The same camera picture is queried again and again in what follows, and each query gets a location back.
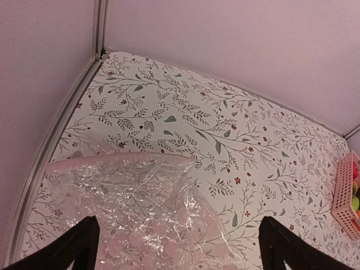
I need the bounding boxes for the clear zip top bag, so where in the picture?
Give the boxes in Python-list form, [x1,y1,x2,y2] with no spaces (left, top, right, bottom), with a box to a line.
[45,145,249,269]

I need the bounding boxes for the pink perforated plastic basket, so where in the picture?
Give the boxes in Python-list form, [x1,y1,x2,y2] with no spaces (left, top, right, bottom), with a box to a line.
[331,151,359,241]

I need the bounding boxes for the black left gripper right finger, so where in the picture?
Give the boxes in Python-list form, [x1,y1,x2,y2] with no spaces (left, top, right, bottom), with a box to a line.
[258,217,351,270]

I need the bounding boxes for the green yellow toy mango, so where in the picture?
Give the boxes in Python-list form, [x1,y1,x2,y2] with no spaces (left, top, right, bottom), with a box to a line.
[352,181,359,212]

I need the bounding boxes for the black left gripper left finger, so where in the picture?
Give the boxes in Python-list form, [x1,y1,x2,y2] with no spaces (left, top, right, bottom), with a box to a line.
[6,216,100,269]

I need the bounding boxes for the red toy apple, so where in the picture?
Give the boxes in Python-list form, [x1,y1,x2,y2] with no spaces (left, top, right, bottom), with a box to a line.
[353,161,359,179]

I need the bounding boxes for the floral patterned table mat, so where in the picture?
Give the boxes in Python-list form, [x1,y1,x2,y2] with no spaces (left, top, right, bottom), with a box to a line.
[10,52,359,269]

